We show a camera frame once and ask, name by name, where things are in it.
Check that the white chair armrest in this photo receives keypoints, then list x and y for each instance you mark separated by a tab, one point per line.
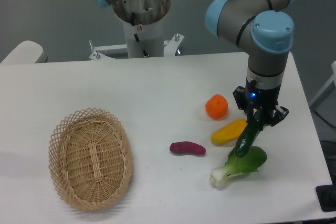
27	52

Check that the orange tangerine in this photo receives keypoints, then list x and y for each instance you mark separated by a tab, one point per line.
216	107

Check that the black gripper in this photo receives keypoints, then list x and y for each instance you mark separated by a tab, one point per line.
251	98

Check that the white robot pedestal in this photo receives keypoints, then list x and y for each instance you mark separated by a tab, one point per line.
142	19

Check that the white metal base frame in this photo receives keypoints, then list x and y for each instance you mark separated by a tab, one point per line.
137	49

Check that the yellow orange mango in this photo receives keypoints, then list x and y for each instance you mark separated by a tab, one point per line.
229	132

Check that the purple sweet potato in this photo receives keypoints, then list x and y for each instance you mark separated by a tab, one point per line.
187	147

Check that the woven wicker basket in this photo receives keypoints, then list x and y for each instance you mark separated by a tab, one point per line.
90	159

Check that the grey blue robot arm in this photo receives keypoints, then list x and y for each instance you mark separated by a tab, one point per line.
260	28

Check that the black device at table edge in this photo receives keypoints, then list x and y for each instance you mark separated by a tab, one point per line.
326	197

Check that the dark green cucumber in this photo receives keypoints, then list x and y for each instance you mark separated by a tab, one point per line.
249	134

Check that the green bok choy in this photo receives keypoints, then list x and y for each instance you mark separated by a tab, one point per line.
237	166

